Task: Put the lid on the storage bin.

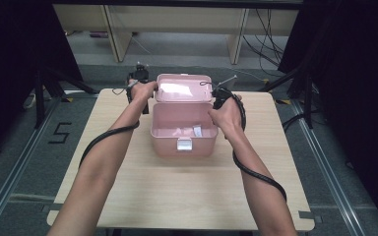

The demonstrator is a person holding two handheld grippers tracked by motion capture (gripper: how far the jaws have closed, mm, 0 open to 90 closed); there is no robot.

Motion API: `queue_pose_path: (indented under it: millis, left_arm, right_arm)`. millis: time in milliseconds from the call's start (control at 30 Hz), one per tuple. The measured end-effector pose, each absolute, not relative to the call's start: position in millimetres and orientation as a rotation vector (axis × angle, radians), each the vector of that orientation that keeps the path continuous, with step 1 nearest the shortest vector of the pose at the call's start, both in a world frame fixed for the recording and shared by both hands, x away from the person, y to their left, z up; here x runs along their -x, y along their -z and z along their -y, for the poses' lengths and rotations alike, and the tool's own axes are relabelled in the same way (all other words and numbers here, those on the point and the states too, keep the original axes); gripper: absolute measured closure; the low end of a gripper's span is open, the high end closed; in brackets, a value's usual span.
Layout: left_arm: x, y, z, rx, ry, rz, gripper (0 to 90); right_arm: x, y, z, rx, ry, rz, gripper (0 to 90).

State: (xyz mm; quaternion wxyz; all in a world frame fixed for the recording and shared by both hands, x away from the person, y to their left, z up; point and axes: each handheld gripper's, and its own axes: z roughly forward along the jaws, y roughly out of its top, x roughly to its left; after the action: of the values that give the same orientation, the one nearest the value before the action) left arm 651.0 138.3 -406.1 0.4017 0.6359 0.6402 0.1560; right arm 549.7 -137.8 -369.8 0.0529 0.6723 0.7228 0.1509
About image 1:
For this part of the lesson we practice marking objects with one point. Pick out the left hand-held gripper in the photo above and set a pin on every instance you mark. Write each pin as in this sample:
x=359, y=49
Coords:
x=140, y=75

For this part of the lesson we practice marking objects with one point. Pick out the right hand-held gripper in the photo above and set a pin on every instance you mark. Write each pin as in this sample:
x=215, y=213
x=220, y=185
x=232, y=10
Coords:
x=220, y=96

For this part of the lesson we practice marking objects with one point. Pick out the pink storage box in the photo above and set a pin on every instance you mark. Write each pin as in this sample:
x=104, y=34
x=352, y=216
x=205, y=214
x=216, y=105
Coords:
x=183, y=144

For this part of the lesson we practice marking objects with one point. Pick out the person's left hand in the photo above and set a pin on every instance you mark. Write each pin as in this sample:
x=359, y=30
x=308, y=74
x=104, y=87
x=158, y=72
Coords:
x=142, y=91

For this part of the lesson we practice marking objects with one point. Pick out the person's right hand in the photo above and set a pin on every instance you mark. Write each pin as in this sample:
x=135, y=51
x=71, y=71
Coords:
x=229, y=118

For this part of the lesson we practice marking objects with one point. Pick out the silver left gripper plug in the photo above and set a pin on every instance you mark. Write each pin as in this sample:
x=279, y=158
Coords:
x=132, y=85

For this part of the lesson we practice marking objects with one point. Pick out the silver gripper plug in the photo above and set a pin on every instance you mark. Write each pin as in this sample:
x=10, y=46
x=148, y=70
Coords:
x=132, y=85
x=227, y=81

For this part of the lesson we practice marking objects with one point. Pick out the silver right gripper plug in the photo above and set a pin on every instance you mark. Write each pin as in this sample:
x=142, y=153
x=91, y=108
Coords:
x=227, y=81

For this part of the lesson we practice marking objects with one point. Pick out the beige wooden desk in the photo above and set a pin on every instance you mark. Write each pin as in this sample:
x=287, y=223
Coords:
x=177, y=19

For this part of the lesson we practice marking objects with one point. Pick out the black metal stand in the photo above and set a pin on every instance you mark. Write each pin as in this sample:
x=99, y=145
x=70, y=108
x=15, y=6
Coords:
x=307, y=98
x=40, y=98

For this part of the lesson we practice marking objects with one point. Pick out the black curtain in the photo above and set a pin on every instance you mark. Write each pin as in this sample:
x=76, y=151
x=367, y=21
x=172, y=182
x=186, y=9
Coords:
x=361, y=82
x=13, y=65

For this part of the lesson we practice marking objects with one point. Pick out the grey tape piece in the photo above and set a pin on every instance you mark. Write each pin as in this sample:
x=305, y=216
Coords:
x=54, y=206
x=305, y=215

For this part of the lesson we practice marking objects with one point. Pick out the aluminium floor rail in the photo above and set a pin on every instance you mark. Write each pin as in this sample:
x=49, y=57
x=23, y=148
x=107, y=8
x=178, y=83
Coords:
x=19, y=167
x=325, y=177

